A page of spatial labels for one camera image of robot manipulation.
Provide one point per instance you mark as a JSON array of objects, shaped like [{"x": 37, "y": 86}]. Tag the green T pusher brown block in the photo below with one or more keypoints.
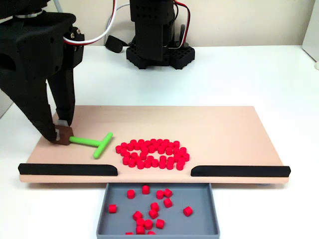
[{"x": 84, "y": 141}]

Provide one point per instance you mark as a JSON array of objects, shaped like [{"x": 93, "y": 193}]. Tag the black clamp knob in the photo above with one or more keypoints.
[{"x": 113, "y": 44}]

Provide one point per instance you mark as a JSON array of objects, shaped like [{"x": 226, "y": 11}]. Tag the beige rectangular board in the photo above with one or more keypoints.
[{"x": 211, "y": 129}]

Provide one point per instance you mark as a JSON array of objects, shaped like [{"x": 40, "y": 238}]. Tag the grey shallow tray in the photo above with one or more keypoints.
[{"x": 199, "y": 224}]

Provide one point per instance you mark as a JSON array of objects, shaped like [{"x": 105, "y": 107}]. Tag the white panel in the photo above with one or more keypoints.
[{"x": 312, "y": 35}]

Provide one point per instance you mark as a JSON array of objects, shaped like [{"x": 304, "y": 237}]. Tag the black edge rail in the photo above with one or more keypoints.
[
  {"x": 239, "y": 171},
  {"x": 67, "y": 169}
]

